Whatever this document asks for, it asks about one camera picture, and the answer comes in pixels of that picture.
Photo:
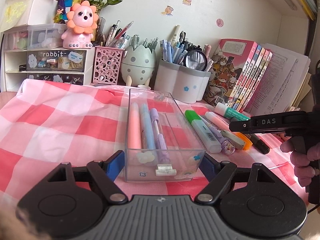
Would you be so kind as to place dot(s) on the pink lion toy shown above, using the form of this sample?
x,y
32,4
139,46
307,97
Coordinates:
x,y
82,21

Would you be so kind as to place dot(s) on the clear plastic organizer tray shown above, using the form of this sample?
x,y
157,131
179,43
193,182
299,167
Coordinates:
x,y
184,147

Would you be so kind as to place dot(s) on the green egg pen holder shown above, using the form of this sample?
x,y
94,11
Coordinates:
x,y
138,66

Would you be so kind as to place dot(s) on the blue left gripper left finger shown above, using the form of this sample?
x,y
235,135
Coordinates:
x,y
114,165

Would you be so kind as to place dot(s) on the white drawer organizer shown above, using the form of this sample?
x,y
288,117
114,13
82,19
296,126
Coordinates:
x,y
73,66

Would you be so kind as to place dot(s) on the orange highlighter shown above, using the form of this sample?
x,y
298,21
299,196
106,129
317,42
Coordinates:
x,y
246,140

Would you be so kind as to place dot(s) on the pink spine cartoon book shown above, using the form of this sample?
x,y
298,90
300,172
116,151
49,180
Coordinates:
x,y
262,69

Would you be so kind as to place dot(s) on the white storage box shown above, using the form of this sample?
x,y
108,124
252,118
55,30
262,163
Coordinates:
x,y
17,13

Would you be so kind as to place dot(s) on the clear storage box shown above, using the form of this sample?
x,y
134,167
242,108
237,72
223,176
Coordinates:
x,y
43,36

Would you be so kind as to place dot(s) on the pink white correction pen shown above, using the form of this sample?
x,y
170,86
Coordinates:
x,y
217,121

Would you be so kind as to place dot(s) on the blue spine cartoon book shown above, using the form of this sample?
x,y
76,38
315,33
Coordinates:
x,y
246,76

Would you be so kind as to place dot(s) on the pencil lead refill case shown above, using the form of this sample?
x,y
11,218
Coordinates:
x,y
236,141

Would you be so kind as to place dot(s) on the purple pen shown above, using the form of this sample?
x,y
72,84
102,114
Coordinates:
x,y
161,146

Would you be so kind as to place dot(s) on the light blue pen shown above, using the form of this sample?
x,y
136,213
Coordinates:
x,y
148,141

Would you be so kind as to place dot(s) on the pink perforated pen holder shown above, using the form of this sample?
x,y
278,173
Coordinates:
x,y
106,67

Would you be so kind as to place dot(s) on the pink highlighter pen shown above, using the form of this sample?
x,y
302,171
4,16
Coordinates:
x,y
134,136

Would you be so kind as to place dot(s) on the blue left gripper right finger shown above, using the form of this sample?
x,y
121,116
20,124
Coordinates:
x,y
209,167

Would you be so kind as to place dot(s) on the black magnifying glass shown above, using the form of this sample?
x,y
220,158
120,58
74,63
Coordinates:
x,y
195,59

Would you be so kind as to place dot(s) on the green white glue stick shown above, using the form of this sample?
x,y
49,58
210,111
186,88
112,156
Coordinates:
x,y
229,113

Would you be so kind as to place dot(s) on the red pink checkered cloth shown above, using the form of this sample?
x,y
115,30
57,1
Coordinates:
x,y
48,123

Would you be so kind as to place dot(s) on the right hand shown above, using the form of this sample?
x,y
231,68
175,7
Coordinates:
x,y
302,169

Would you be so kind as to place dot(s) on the green cap highlighter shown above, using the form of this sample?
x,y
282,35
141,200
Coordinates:
x,y
205,134

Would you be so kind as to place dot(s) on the lilac character pen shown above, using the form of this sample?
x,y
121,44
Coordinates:
x,y
227,147

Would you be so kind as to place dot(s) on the white flower pen holder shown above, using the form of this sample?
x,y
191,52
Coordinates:
x,y
184,84

